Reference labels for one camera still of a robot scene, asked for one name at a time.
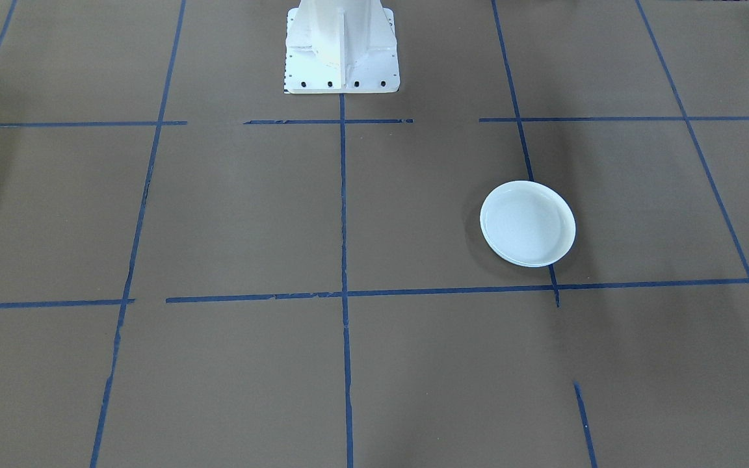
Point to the white plastic plate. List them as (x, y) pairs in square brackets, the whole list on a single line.
[(527, 224)]

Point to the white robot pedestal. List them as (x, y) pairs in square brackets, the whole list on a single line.
[(342, 52)]

